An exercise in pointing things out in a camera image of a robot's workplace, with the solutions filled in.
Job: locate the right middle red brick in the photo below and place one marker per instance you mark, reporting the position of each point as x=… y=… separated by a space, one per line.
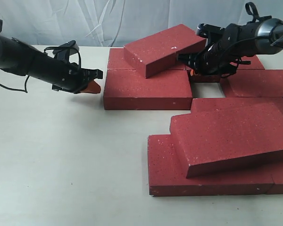
x=254 y=83

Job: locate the middle red brick under tilted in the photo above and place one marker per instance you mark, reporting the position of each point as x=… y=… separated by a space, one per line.
x=208 y=104

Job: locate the back left base brick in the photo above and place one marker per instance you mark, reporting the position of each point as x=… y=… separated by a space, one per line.
x=116 y=60

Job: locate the back right base brick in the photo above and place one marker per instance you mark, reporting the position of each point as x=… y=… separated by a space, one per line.
x=255 y=64

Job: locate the tilted red brick back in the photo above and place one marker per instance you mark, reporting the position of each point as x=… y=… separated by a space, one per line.
x=158 y=52

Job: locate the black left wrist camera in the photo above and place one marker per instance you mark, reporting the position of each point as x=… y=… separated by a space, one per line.
x=63 y=52

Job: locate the front left base brick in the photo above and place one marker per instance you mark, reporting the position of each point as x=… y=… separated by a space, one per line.
x=167 y=179

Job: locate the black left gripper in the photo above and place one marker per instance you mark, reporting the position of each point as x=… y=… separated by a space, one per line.
x=79 y=81

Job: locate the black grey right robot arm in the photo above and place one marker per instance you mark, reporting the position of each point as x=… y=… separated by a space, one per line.
x=226 y=47

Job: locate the front right base brick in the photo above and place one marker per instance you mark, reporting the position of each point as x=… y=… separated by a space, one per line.
x=276 y=172

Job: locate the lone red brick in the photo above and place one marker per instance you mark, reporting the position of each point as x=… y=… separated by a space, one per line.
x=127 y=90

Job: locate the large red brick front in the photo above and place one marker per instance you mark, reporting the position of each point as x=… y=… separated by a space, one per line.
x=228 y=139

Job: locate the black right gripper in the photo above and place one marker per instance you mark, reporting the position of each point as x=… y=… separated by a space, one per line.
x=212 y=60

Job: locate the white backdrop curtain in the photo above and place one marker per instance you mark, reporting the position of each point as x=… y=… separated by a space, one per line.
x=110 y=23

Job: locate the base brick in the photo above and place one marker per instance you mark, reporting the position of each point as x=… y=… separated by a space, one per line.
x=255 y=64
x=167 y=179
x=116 y=60
x=276 y=172

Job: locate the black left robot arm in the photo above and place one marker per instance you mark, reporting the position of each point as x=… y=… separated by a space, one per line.
x=21 y=59

